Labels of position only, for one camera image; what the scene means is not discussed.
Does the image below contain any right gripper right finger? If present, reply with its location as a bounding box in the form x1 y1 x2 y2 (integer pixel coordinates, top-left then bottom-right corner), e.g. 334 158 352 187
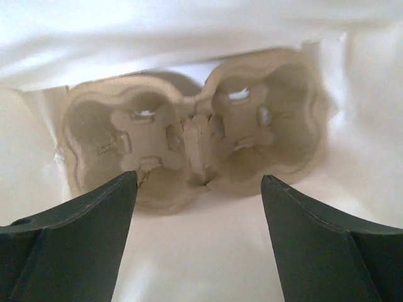
261 176 402 301

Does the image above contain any single cardboard cup carrier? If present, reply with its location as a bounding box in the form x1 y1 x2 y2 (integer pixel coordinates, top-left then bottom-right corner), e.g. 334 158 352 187
58 48 329 214

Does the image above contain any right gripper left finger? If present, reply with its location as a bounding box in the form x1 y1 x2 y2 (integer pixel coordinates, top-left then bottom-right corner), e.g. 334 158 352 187
1 171 137 301

